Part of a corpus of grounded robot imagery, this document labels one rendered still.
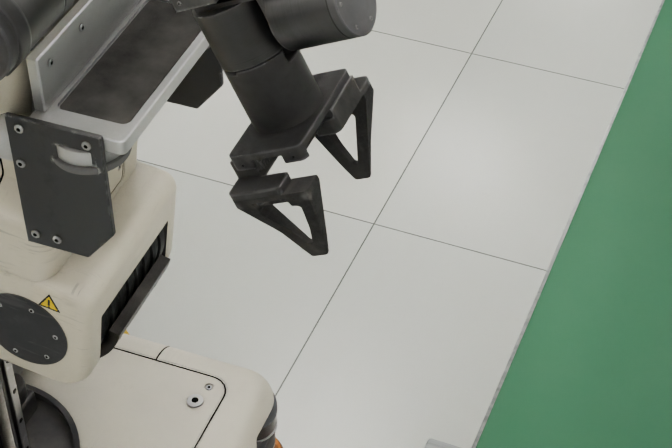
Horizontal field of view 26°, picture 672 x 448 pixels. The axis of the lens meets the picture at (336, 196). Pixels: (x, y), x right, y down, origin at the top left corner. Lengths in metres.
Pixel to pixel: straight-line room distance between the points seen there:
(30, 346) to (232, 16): 0.69
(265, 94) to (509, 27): 2.28
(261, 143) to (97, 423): 1.08
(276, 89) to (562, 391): 0.37
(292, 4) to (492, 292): 1.70
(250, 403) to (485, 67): 1.29
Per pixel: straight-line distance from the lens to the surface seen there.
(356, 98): 1.12
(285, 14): 1.01
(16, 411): 2.03
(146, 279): 1.68
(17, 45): 1.13
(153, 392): 2.13
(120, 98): 1.39
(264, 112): 1.07
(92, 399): 2.13
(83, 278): 1.55
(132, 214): 1.62
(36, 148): 1.38
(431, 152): 2.95
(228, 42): 1.04
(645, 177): 1.45
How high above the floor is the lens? 1.87
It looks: 41 degrees down
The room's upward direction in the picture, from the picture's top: straight up
